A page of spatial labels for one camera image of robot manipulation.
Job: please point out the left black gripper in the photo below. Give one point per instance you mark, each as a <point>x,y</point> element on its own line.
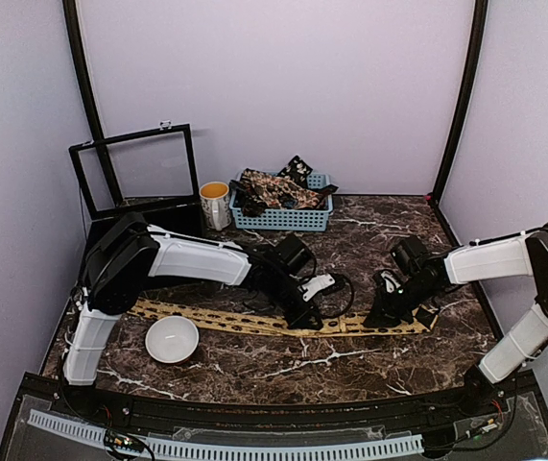
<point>299,319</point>

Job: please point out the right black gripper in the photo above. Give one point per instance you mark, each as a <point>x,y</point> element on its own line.
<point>385,316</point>

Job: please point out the yellow beetle-pattern tie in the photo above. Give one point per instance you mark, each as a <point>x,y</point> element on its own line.
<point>350,325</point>

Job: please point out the white bowl orange outside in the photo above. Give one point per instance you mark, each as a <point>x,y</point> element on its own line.
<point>172,340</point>

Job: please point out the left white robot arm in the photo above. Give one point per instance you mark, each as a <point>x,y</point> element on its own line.
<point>119,266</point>

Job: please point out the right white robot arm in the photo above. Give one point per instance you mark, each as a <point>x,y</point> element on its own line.
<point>524,253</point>

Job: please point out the light blue plastic basket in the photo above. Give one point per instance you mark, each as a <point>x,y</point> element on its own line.
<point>289,220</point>

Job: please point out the floral patterned tie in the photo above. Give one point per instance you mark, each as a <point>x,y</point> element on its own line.
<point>259,191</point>

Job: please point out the white mug yellow inside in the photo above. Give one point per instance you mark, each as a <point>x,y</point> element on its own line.
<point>215,198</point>

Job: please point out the black floral tie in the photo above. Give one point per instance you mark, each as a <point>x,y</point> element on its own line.
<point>296,170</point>

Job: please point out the black display box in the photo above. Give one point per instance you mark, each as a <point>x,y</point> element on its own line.
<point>151,172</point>

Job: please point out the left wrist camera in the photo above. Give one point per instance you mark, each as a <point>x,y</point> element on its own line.
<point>293,254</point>

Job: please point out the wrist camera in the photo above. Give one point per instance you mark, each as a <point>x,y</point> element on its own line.
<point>293,254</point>
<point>409,254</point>

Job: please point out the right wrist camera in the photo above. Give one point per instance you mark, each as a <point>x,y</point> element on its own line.
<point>409,254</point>

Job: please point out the black front rail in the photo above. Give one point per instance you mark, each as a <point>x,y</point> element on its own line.
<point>139,408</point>

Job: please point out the white cable duct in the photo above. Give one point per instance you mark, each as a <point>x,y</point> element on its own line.
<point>158,448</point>

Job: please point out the right black frame post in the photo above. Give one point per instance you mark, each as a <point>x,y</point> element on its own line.
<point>472,57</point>

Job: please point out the black frame post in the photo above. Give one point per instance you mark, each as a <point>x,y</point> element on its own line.
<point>75,39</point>
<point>472,57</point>

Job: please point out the left black frame post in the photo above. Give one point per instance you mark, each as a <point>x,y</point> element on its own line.
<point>75,39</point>

